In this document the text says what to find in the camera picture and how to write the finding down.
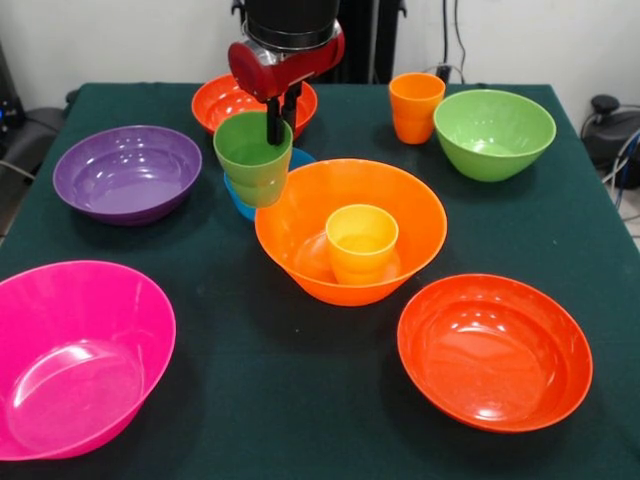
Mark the purple plastic bowl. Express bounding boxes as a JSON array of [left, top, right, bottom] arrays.
[[52, 125, 203, 227]]

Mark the blue cable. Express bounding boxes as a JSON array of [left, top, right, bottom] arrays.
[[612, 127, 640, 191]]

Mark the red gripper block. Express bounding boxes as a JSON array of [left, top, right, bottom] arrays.
[[228, 29, 347, 147]]

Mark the blue plastic bowl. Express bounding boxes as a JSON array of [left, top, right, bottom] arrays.
[[223, 147, 317, 222]]

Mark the pink plastic bowl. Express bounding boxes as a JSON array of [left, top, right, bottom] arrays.
[[0, 260, 178, 461]]

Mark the green plastic bowl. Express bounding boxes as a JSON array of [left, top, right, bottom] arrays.
[[432, 89, 558, 183]]

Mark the black computer tower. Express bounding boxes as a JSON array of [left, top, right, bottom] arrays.
[[0, 39, 26, 146]]

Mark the grey cable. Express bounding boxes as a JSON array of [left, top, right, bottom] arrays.
[[0, 158, 37, 182]]

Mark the dark green table cloth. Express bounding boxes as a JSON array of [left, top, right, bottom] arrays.
[[0, 82, 640, 480]]

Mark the orange plastic bowl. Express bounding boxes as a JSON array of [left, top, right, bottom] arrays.
[[254, 159, 449, 308]]

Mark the red plastic bowl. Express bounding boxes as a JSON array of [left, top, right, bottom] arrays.
[[191, 73, 319, 142], [396, 273, 594, 433]]

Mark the orange plastic cup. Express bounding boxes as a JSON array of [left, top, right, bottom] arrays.
[[388, 72, 447, 146]]

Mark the green plastic cup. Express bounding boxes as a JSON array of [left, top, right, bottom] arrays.
[[212, 111, 294, 209]]

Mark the yellow plastic cup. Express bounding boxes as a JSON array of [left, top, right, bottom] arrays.
[[325, 204, 400, 286]]

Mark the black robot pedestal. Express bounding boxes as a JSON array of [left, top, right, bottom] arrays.
[[232, 0, 407, 85]]

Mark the black hanging cable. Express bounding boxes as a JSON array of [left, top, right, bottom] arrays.
[[434, 0, 470, 84]]

